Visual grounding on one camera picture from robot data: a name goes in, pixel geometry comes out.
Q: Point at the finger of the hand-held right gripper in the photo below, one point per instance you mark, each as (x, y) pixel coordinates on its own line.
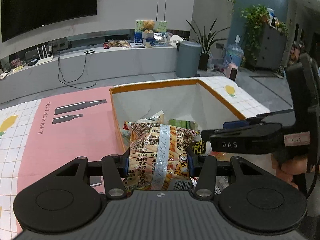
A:
(235, 124)
(225, 133)

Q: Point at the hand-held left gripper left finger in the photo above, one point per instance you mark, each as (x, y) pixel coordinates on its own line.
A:
(125, 166)

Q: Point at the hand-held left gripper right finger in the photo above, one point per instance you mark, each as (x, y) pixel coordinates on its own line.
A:
(190, 165)

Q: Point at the black yellow snack packet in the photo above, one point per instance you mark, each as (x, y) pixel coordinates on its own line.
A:
(198, 146)

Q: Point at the orange red snack packet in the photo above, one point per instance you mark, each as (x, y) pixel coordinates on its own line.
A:
(150, 150)

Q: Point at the green snack packet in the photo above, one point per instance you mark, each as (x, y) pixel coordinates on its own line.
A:
(182, 123)

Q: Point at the pale blue nut packet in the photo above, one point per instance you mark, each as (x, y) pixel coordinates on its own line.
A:
(153, 117)

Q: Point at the orange cardboard box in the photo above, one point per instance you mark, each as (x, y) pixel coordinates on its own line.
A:
(175, 97)

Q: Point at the person's right hand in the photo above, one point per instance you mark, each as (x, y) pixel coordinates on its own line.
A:
(285, 167)

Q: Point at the pink small heater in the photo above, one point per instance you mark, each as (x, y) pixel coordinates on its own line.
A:
(230, 71)

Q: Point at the pink table mat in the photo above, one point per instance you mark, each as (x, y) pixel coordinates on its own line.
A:
(75, 135)

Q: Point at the blue water bottle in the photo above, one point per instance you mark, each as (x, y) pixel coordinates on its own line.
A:
(233, 55)

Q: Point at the grey trash bin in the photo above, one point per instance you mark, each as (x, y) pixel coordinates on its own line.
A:
(187, 60)

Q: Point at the grey cabinet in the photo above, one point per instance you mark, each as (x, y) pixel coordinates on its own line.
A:
(271, 47)

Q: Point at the potted long-leaf plant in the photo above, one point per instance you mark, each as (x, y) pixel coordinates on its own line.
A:
(206, 42)

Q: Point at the white round gadget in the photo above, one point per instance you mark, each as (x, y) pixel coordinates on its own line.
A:
(176, 40)

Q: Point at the grey tv counter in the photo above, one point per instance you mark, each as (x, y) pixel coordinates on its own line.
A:
(125, 62)

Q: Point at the trailing green plant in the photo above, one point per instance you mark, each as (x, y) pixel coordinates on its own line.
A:
(255, 17)

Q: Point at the lemon print tablecloth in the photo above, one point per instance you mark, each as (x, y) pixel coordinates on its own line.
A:
(15, 140)

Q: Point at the blue white mug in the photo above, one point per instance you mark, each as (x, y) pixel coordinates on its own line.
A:
(149, 41)

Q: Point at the pile of wrapped candies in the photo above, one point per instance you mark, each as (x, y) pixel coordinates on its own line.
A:
(116, 43)

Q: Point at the white router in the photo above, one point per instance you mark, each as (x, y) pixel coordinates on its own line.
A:
(45, 60)

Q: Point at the black small box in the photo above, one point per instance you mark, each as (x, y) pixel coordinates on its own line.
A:
(32, 62)

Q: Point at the black television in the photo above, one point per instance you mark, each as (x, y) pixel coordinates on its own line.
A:
(50, 5)

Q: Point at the pink small frame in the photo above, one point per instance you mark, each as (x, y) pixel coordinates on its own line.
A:
(15, 62)

